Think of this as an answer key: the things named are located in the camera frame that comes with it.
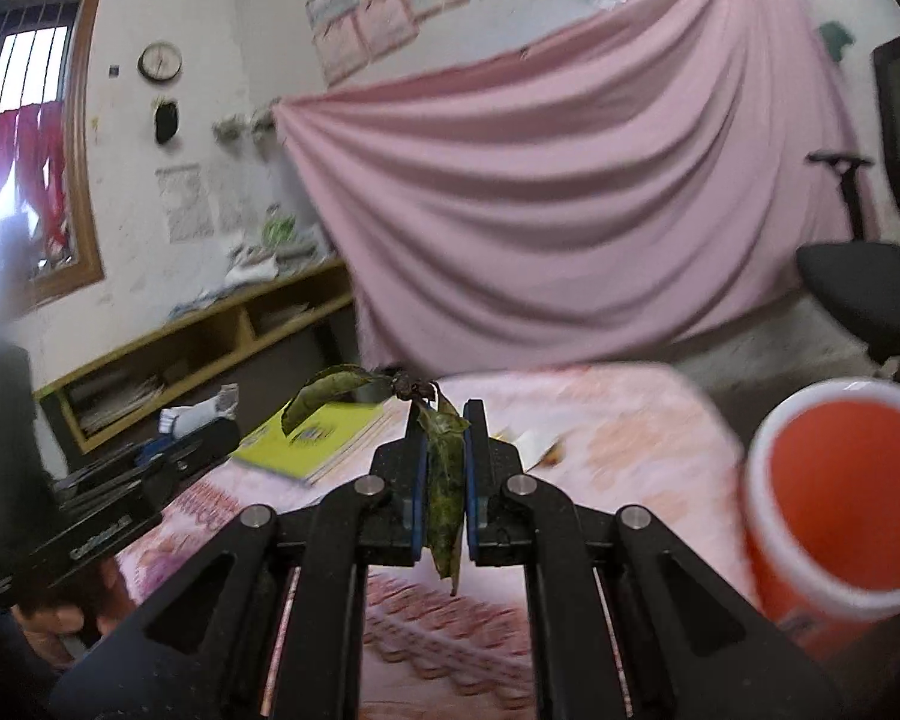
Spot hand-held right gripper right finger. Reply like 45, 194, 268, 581
463, 400, 845, 720

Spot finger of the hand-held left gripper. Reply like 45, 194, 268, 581
139, 409, 242, 485

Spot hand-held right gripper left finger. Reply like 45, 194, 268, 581
49, 420, 430, 720

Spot dried green leaf twig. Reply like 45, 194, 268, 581
281, 364, 472, 597

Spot white paper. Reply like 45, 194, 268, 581
157, 384, 239, 436

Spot white printed packet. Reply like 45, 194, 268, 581
506, 431, 568, 467

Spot orange bin with white rim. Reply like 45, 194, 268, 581
742, 379, 900, 638

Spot person's left hand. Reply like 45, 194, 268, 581
11, 562, 132, 670

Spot stack of papers in shelf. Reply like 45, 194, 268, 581
67, 367, 170, 434

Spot yellow book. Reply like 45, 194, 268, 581
229, 400, 391, 485

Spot pink floral tablecloth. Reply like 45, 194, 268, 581
112, 364, 766, 720

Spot pile of clutter on shelf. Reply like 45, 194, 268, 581
169, 238, 332, 316

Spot pink hanging sheet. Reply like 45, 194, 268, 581
271, 0, 882, 376

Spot red hanging cloth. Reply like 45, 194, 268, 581
0, 101, 74, 260

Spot wooden framed window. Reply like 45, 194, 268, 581
0, 0, 119, 316

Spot black office chair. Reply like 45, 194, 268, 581
795, 30, 900, 385

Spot small green paper decoration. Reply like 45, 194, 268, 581
817, 21, 857, 65

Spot wooden wall shelf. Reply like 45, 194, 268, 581
34, 259, 357, 455

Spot printed paper sheet on wall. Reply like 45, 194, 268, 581
156, 163, 217, 243

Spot wall hooks with rags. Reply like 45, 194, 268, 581
211, 109, 280, 160

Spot round wall clock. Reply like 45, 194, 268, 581
137, 41, 183, 82

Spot row of wall certificates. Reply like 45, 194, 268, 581
304, 0, 571, 87

